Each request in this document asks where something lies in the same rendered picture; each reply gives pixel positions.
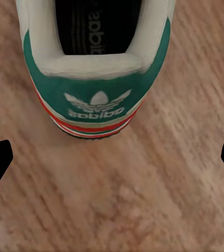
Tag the gym shoe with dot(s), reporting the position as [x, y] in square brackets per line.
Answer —
[93, 62]

